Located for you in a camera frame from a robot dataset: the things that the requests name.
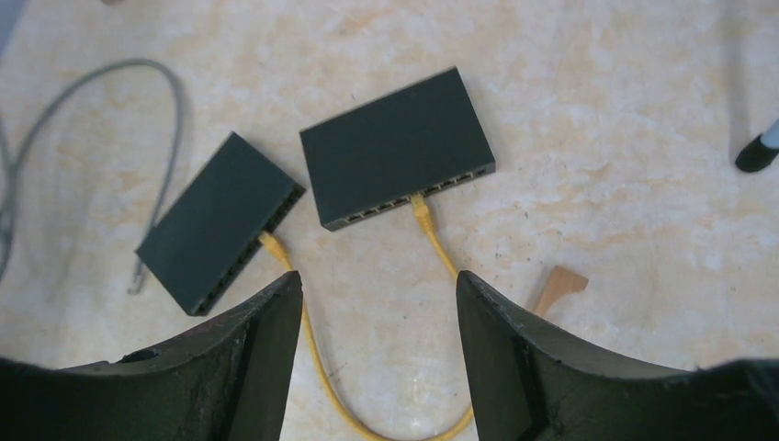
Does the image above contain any small wooden piece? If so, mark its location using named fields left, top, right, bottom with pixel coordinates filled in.
left=534, top=266, right=589, bottom=316

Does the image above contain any grey ethernet cable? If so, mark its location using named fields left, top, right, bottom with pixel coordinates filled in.
left=0, top=58, right=186, bottom=297

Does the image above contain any black network switch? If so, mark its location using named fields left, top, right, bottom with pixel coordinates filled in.
left=299, top=67, right=496, bottom=232
left=136, top=132, right=305, bottom=316

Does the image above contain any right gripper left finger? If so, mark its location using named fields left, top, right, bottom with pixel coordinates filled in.
left=1, top=271, right=303, bottom=440

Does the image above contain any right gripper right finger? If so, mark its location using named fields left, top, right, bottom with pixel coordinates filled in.
left=456, top=271, right=778, bottom=440

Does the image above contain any grey tripod stand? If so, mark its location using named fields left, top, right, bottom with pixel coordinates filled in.
left=735, top=119, right=779, bottom=174

